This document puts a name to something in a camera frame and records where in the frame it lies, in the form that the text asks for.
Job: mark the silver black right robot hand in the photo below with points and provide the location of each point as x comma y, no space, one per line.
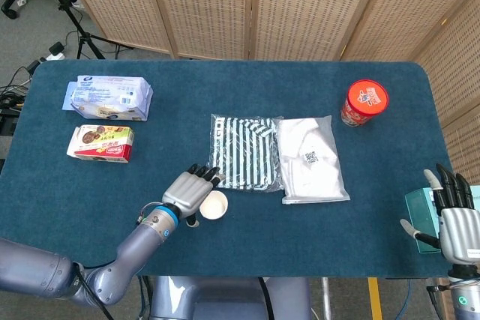
459,234

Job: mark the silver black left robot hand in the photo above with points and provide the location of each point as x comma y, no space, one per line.
185,192

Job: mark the small white paper cup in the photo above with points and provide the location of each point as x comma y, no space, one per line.
213,205

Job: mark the striped packaged shirt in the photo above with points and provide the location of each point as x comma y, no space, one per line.
240,151

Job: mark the white packaged shirt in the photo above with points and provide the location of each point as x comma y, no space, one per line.
311,174

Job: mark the teal speaker product box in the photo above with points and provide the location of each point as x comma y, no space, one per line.
420,211

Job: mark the red green cookie box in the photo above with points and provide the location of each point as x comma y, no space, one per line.
101,144

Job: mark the blue felt table mat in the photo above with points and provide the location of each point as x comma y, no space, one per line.
281,237

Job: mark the grey robot torso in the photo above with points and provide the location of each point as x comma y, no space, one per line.
225,297

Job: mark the white blue tissue pack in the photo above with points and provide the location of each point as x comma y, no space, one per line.
108,97

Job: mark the metal table leg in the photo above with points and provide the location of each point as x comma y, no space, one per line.
326,297

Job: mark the red instant noodle cup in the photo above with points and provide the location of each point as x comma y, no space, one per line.
365,99

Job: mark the black tripod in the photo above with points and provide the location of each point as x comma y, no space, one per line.
85,39

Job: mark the wicker folding screen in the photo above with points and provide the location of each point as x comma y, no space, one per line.
210,5

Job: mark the white power strip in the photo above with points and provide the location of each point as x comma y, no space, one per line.
52,57

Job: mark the black power adapter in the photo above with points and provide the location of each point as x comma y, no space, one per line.
56,48

